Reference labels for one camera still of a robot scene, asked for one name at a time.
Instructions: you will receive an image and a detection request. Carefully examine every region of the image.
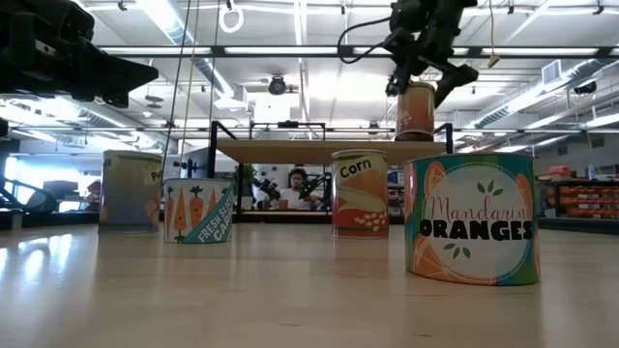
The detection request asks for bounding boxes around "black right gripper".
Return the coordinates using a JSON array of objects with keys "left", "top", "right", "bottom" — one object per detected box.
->
[{"left": 384, "top": 21, "right": 481, "bottom": 109}]

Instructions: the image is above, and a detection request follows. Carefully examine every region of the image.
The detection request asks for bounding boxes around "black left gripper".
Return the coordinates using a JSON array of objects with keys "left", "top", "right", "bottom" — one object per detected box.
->
[{"left": 0, "top": 0, "right": 161, "bottom": 109}]

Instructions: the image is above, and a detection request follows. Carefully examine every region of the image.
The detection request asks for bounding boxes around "orange brown label can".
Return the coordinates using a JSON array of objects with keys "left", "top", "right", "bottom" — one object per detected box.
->
[{"left": 395, "top": 80, "right": 437, "bottom": 143}]

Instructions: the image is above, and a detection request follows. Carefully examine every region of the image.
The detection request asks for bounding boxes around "pears can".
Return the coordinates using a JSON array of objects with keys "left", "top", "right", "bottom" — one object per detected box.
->
[{"left": 98, "top": 149, "right": 164, "bottom": 235}]

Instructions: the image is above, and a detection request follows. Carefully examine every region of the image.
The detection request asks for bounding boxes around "corn can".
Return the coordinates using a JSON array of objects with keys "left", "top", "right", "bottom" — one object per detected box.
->
[{"left": 331, "top": 148, "right": 390, "bottom": 240}]

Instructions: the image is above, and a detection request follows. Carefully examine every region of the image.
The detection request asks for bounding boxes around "fresh sliced carrots can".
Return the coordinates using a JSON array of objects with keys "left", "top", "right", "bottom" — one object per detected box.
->
[{"left": 162, "top": 177, "right": 234, "bottom": 245}]

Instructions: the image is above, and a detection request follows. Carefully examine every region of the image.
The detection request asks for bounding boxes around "wooden shelf with black legs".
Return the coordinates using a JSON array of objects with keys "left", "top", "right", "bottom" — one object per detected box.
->
[{"left": 207, "top": 120, "right": 456, "bottom": 224}]

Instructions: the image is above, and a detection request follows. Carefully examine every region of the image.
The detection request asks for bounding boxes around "black ceiling light beam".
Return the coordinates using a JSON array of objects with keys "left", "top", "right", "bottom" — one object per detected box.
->
[{"left": 96, "top": 44, "right": 619, "bottom": 60}]

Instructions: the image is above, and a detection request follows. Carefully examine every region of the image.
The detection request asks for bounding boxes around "mandarin oranges can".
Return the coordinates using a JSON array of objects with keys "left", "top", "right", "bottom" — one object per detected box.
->
[{"left": 403, "top": 153, "right": 542, "bottom": 287}]

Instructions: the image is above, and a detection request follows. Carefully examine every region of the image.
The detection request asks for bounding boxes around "green potted plant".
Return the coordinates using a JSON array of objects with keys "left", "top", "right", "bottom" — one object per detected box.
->
[{"left": 240, "top": 163, "right": 257, "bottom": 194}]

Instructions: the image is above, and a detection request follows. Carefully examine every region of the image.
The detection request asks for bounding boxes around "person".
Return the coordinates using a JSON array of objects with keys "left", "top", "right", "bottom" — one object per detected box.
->
[{"left": 278, "top": 167, "right": 324, "bottom": 212}]

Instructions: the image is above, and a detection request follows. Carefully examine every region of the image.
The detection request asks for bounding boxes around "rack with orange bins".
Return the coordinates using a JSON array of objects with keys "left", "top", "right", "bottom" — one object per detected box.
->
[{"left": 545, "top": 179, "right": 619, "bottom": 219}]

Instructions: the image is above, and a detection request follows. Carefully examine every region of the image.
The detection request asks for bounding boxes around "thin grey hanging cable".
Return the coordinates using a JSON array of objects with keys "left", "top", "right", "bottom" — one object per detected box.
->
[{"left": 159, "top": 0, "right": 193, "bottom": 183}]

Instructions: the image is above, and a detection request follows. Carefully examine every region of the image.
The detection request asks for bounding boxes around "yellow hanging cable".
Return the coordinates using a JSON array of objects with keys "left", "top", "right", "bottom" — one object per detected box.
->
[{"left": 486, "top": 0, "right": 502, "bottom": 70}]

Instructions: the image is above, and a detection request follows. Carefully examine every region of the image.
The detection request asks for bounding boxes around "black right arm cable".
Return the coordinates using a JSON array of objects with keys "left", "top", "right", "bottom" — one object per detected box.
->
[{"left": 337, "top": 16, "right": 394, "bottom": 66}]

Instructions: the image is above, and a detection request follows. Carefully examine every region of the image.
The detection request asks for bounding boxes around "white hanging ring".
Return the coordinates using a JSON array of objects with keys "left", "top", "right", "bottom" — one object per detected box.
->
[{"left": 218, "top": 0, "right": 246, "bottom": 35}]

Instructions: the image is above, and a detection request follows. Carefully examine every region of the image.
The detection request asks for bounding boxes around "round black camera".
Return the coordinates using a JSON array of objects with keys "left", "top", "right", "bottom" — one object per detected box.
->
[{"left": 267, "top": 74, "right": 288, "bottom": 97}]

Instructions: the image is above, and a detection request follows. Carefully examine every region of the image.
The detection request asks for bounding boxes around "black table rig frame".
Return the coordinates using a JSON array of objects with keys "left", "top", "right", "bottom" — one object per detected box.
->
[{"left": 0, "top": 211, "right": 619, "bottom": 236}]

